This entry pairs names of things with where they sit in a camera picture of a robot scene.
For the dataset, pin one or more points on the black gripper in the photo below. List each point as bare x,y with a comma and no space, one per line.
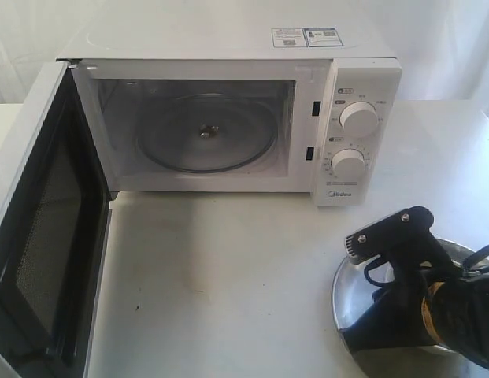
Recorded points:
389,316

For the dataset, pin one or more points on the lower white control knob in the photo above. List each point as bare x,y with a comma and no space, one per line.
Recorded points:
348,164

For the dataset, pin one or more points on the white control knob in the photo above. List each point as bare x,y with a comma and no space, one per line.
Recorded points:
359,120
348,164

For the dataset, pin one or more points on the blue white label stickers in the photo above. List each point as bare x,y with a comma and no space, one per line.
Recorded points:
305,37

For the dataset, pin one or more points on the upper white control knob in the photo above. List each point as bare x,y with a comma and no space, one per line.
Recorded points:
359,120

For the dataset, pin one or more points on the white microwave door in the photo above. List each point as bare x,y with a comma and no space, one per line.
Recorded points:
54,221

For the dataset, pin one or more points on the glass microwave turntable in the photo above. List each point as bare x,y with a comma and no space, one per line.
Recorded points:
207,133

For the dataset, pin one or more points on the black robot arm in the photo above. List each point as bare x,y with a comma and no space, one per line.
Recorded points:
453,314

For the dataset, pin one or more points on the white microwave oven body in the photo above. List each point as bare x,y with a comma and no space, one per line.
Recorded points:
121,74

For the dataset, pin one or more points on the round stainless steel plate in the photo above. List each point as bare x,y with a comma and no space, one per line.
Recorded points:
425,361

